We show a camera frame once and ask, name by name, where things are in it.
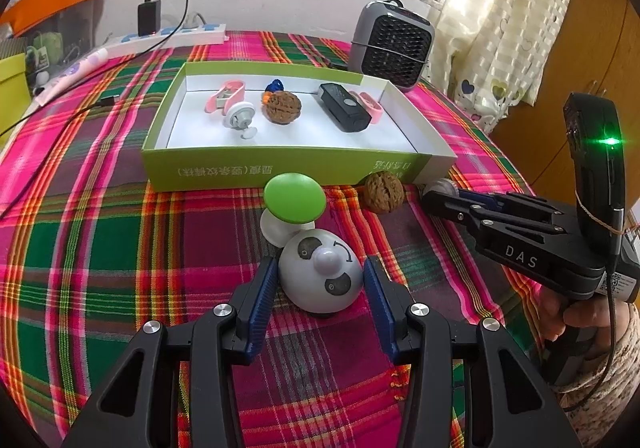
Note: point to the person right hand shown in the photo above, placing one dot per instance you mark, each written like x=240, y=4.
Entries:
x=556, y=315

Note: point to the green top mushroom toy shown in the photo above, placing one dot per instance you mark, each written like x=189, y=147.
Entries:
x=293, y=203

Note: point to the black charger with cable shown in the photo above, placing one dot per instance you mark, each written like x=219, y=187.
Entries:
x=149, y=14

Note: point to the green white cardboard box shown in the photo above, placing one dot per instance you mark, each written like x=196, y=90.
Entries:
x=189, y=149

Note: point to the grey black space heater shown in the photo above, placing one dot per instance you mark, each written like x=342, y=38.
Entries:
x=392, y=43

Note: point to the yellow green shoe box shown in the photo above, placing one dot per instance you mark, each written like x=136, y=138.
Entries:
x=14, y=93

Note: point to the white round container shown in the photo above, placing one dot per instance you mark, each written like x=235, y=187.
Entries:
x=442, y=187

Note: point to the pink clip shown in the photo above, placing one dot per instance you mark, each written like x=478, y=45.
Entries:
x=373, y=107
x=230, y=93

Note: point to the brown walnut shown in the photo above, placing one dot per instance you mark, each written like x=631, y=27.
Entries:
x=282, y=107
x=383, y=192

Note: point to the white power strip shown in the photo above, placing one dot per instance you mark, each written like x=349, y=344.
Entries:
x=185, y=37

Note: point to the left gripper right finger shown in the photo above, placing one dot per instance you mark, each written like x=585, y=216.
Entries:
x=507, y=403

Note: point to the heart pattern curtain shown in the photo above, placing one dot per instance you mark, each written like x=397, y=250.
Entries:
x=490, y=55

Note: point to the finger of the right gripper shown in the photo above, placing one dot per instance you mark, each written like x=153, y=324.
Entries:
x=488, y=228
x=515, y=205

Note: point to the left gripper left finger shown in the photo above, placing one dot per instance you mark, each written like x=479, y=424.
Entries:
x=136, y=404

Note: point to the black rectangular device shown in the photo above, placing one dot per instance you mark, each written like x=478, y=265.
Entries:
x=343, y=106

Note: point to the white pink tube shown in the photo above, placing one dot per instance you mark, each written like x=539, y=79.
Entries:
x=79, y=70

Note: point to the plaid pink bed cloth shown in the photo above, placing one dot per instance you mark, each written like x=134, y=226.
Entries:
x=89, y=252

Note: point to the white panda toy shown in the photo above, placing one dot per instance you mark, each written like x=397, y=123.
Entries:
x=319, y=272

